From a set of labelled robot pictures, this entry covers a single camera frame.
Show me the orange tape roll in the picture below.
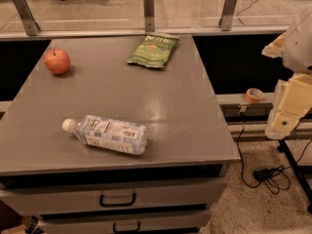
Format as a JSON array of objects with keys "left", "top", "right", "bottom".
[{"left": 245, "top": 88, "right": 264, "bottom": 103}]

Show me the black cable with adapter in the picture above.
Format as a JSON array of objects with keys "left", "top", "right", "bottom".
[{"left": 236, "top": 112, "right": 312, "bottom": 195}]

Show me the left metal railing post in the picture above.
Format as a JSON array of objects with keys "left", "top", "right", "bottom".
[{"left": 12, "top": 0, "right": 41, "bottom": 36}]

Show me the black floor cable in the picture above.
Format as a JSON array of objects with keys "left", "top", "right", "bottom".
[{"left": 236, "top": 0, "right": 277, "bottom": 27}]

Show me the grey drawer cabinet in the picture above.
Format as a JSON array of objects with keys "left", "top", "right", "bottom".
[{"left": 0, "top": 35, "right": 239, "bottom": 234}]

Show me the right metal railing post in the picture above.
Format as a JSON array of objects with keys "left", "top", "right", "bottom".
[{"left": 218, "top": 0, "right": 237, "bottom": 31}]

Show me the lower black drawer handle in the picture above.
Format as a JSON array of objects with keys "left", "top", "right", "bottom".
[{"left": 112, "top": 221, "right": 141, "bottom": 234}]

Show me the red apple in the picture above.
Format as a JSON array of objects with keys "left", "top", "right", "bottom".
[{"left": 44, "top": 49, "right": 70, "bottom": 75}]

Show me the upper black drawer handle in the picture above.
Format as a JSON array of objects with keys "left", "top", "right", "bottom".
[{"left": 98, "top": 192, "right": 137, "bottom": 208}]

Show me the green chip bag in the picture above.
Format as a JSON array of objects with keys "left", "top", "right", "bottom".
[{"left": 127, "top": 34, "right": 179, "bottom": 68}]

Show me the black stand leg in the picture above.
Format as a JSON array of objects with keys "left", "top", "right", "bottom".
[{"left": 278, "top": 139, "right": 312, "bottom": 215}]

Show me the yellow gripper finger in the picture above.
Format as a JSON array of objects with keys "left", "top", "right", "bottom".
[
  {"left": 265, "top": 73, "right": 312, "bottom": 139},
  {"left": 261, "top": 32, "right": 287, "bottom": 59}
]

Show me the metal railing post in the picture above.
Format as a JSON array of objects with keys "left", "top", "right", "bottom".
[
  {"left": 12, "top": 0, "right": 41, "bottom": 36},
  {"left": 218, "top": 0, "right": 237, "bottom": 31},
  {"left": 143, "top": 0, "right": 155, "bottom": 32}
]

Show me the middle metal railing post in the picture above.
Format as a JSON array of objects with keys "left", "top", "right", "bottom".
[{"left": 143, "top": 0, "right": 155, "bottom": 32}]

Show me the clear plastic water bottle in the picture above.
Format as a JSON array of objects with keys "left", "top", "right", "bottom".
[{"left": 62, "top": 115, "right": 147, "bottom": 155}]

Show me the black drawer handle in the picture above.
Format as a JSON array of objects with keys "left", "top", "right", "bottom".
[
  {"left": 112, "top": 221, "right": 141, "bottom": 234},
  {"left": 98, "top": 192, "right": 137, "bottom": 208}
]

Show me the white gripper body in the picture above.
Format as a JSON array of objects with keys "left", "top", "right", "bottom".
[{"left": 282, "top": 4, "right": 312, "bottom": 74}]

